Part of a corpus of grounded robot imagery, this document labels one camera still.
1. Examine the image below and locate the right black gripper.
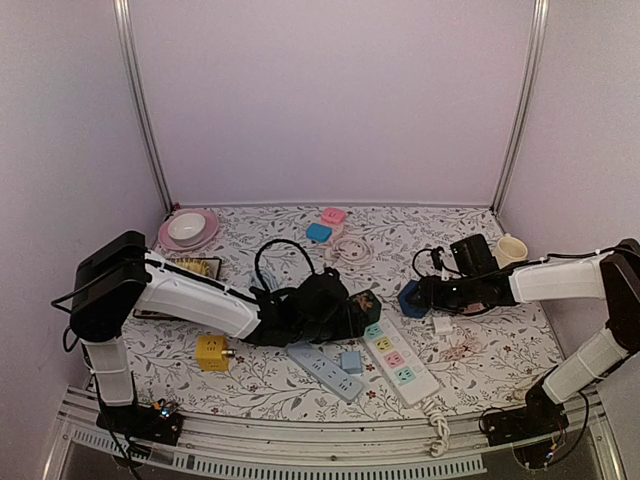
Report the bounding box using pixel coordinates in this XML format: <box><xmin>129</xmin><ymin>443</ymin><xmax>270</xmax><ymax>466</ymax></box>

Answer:
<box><xmin>407</xmin><ymin>273</ymin><xmax>480</xmax><ymax>315</ymax></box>

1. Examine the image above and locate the dark green cube socket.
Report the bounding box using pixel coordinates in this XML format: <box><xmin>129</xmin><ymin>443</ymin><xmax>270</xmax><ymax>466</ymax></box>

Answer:
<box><xmin>348</xmin><ymin>290</ymin><xmax>382</xmax><ymax>332</ymax></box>

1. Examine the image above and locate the white charger with cable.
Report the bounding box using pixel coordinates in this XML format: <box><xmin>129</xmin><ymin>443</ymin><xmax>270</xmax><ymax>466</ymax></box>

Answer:
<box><xmin>433</xmin><ymin>318</ymin><xmax>484</xmax><ymax>362</ymax></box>

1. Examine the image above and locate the white power strip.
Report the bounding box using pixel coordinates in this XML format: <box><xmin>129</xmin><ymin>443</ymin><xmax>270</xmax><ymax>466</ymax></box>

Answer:
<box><xmin>362</xmin><ymin>315</ymin><xmax>440</xmax><ymax>407</ymax></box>

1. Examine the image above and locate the light blue plug adapter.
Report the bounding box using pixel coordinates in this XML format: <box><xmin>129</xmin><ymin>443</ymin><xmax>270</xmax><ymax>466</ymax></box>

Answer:
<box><xmin>340</xmin><ymin>351</ymin><xmax>363</xmax><ymax>375</ymax></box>

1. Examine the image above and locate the light blue power strip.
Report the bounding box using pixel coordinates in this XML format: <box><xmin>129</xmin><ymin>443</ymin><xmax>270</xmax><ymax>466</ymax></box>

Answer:
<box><xmin>286</xmin><ymin>344</ymin><xmax>364</xmax><ymax>403</ymax></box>

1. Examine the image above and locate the blue case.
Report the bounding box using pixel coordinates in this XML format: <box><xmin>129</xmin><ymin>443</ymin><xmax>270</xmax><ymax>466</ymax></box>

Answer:
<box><xmin>306</xmin><ymin>223</ymin><xmax>333</xmax><ymax>244</ymax></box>

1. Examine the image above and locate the pink case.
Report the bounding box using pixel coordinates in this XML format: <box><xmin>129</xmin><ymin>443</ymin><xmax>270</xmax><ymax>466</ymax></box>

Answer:
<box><xmin>321</xmin><ymin>207</ymin><xmax>347</xmax><ymax>225</ymax></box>

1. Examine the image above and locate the yellow cube socket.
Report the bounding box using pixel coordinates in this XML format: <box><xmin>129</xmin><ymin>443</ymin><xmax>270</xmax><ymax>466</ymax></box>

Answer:
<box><xmin>195</xmin><ymin>335</ymin><xmax>236</xmax><ymax>372</ymax></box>

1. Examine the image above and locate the blue cube socket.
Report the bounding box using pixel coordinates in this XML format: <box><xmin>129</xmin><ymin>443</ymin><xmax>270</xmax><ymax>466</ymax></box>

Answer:
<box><xmin>397</xmin><ymin>280</ymin><xmax>430</xmax><ymax>319</ymax></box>

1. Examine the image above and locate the pink cube socket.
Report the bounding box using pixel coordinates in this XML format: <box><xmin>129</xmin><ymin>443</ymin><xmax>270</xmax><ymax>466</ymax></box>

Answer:
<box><xmin>458</xmin><ymin>302</ymin><xmax>490</xmax><ymax>317</ymax></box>

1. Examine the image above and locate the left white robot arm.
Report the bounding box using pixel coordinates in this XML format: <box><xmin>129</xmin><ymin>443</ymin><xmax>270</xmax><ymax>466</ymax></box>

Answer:
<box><xmin>50</xmin><ymin>231</ymin><xmax>381</xmax><ymax>434</ymax></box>

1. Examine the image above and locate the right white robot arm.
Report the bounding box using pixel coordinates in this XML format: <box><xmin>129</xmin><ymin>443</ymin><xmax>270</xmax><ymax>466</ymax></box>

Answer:
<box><xmin>398</xmin><ymin>234</ymin><xmax>639</xmax><ymax>436</ymax></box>

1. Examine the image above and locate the cream mug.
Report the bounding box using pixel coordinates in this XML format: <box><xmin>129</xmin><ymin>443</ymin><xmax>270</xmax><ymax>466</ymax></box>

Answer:
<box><xmin>493</xmin><ymin>234</ymin><xmax>528</xmax><ymax>269</ymax></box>

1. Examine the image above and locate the yellow woven basket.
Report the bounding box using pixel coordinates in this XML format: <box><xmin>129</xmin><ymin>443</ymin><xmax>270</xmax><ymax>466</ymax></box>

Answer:
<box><xmin>171</xmin><ymin>258</ymin><xmax>211</xmax><ymax>276</ymax></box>

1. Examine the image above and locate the pink plate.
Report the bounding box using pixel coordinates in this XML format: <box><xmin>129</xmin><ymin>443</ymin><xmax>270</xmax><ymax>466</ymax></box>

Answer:
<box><xmin>158</xmin><ymin>209</ymin><xmax>219</xmax><ymax>252</ymax></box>

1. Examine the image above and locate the white bowl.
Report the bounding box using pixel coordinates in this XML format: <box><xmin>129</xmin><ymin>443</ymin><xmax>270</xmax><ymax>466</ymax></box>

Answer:
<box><xmin>167</xmin><ymin>213</ymin><xmax>206</xmax><ymax>246</ymax></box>

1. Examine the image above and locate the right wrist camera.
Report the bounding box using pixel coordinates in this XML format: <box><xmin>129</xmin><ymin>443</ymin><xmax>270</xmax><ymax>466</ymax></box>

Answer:
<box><xmin>430</xmin><ymin>247</ymin><xmax>450</xmax><ymax>281</ymax></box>

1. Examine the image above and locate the white pink coiled cable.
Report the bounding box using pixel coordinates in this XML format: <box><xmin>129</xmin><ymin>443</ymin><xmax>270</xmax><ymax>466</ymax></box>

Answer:
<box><xmin>323</xmin><ymin>224</ymin><xmax>374</xmax><ymax>266</ymax></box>

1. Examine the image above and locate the front aluminium rail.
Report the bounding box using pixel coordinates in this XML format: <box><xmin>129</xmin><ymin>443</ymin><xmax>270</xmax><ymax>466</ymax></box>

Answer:
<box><xmin>42</xmin><ymin>388</ymin><xmax>629</xmax><ymax>479</ymax></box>

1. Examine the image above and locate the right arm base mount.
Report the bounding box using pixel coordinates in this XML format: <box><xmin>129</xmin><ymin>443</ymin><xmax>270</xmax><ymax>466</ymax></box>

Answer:
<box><xmin>479</xmin><ymin>377</ymin><xmax>569</xmax><ymax>446</ymax></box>

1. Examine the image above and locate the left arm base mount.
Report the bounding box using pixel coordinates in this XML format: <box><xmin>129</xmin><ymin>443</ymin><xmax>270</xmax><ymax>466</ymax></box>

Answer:
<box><xmin>94</xmin><ymin>375</ymin><xmax>184</xmax><ymax>446</ymax></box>

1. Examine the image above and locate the right aluminium frame post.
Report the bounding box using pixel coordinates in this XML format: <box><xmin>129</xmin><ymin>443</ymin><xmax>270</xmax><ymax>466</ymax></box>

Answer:
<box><xmin>490</xmin><ymin>0</ymin><xmax>550</xmax><ymax>217</ymax></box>

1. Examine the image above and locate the aluminium frame post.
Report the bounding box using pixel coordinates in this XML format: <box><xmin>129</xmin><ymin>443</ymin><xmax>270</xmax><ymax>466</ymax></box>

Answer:
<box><xmin>490</xmin><ymin>0</ymin><xmax>550</xmax><ymax>217</ymax></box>
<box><xmin>113</xmin><ymin>0</ymin><xmax>174</xmax><ymax>214</ymax></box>

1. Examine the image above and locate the left aluminium frame post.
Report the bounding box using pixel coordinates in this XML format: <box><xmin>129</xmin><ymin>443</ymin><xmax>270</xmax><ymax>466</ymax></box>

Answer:
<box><xmin>113</xmin><ymin>0</ymin><xmax>174</xmax><ymax>214</ymax></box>

